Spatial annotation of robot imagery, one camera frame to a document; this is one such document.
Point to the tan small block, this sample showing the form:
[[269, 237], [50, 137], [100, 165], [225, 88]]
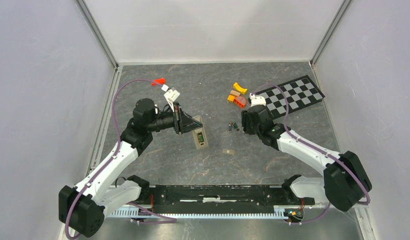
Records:
[[235, 93]]

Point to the beige battery cover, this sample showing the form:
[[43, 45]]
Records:
[[228, 151]]

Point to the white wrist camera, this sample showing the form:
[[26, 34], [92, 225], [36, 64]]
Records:
[[256, 100], [170, 95]]

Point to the red rectangular block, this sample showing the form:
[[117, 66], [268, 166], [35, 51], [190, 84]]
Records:
[[158, 81]]

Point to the right aluminium frame post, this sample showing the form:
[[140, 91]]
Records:
[[330, 31]]

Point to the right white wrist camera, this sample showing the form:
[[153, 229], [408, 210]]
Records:
[[256, 100]]

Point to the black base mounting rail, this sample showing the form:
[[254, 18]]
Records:
[[219, 199]]

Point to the beige remote control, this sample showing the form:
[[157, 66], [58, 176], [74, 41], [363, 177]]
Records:
[[196, 131]]

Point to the left aluminium frame post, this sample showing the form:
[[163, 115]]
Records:
[[94, 27]]

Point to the orange semicircle block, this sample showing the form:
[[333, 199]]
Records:
[[240, 101]]

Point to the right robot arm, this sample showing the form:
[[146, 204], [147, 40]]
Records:
[[343, 181]]

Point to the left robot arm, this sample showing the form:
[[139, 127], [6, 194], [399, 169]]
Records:
[[84, 207]]

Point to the black white checkerboard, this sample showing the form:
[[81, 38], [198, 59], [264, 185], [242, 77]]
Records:
[[300, 93]]

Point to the grey slotted cable duct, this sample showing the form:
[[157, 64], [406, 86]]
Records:
[[132, 212]]

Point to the yellow curved block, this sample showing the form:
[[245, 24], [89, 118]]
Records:
[[239, 89]]

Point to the aluminium frame post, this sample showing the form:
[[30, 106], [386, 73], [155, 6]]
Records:
[[94, 27], [330, 31]]

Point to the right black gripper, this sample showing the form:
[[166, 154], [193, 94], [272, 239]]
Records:
[[245, 122]]

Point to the yellow small block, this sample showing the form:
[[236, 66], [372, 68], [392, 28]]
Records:
[[231, 98]]

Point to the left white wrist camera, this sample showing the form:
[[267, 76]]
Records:
[[170, 95]]

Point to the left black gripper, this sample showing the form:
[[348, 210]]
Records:
[[183, 122]]

